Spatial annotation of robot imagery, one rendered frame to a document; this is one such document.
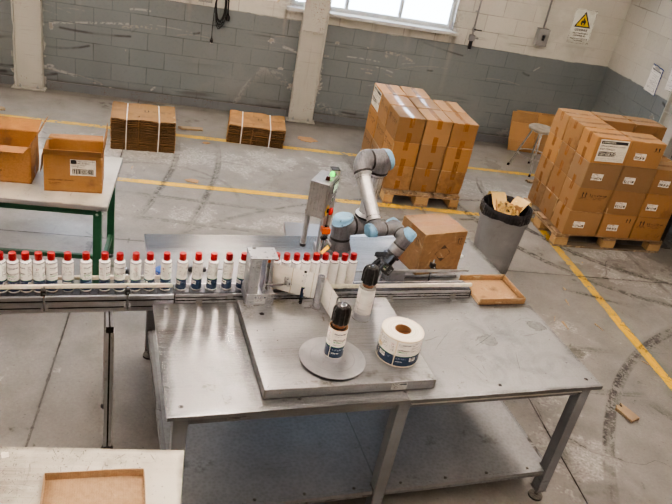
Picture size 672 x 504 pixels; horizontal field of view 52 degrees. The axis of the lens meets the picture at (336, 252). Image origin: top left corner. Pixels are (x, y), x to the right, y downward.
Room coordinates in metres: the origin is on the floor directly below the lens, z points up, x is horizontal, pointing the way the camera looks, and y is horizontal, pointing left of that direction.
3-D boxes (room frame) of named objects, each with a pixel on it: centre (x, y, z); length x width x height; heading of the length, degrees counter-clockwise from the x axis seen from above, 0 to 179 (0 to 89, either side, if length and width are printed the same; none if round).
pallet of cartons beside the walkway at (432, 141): (7.09, -0.59, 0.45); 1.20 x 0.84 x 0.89; 15
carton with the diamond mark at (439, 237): (3.71, -0.54, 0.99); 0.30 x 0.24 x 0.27; 122
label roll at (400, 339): (2.69, -0.37, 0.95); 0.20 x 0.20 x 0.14
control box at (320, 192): (3.21, 0.12, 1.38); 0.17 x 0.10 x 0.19; 167
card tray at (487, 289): (3.55, -0.93, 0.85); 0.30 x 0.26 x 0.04; 112
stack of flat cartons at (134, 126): (6.77, 2.21, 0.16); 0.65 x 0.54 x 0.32; 108
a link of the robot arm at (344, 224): (3.56, -0.01, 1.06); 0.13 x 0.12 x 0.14; 123
